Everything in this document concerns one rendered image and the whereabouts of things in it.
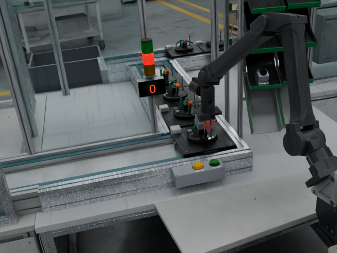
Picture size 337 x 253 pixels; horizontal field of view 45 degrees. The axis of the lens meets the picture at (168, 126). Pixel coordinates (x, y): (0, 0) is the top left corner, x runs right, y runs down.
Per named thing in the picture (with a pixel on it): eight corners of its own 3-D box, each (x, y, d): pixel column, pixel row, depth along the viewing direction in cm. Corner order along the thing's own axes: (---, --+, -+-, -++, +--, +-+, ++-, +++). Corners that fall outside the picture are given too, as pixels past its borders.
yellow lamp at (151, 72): (156, 75, 176) (155, 64, 174) (145, 77, 175) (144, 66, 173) (154, 71, 180) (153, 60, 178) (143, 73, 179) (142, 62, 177)
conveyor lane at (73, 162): (236, 165, 181) (236, 146, 176) (43, 204, 166) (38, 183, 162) (215, 136, 205) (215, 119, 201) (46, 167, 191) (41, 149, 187)
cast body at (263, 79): (268, 88, 172) (270, 76, 166) (258, 89, 172) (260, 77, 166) (263, 74, 177) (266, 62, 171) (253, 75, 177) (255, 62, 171)
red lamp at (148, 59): (155, 64, 174) (154, 53, 171) (144, 66, 173) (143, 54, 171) (153, 60, 178) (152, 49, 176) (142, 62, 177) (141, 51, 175)
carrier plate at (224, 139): (236, 148, 176) (236, 144, 175) (183, 158, 172) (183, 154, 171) (218, 125, 197) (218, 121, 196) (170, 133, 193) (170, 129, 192)
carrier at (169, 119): (217, 123, 199) (216, 100, 193) (169, 132, 195) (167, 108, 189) (202, 104, 220) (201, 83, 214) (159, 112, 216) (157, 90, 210)
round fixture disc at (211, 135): (221, 141, 179) (221, 137, 178) (191, 146, 177) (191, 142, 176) (211, 127, 191) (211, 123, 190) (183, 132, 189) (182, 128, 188)
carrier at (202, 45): (235, 49, 302) (235, 33, 296) (204, 54, 298) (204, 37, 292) (224, 41, 323) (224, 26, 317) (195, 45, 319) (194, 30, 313)
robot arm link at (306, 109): (286, 1, 116) (310, 3, 121) (254, 15, 127) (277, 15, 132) (304, 156, 116) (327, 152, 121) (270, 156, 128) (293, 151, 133)
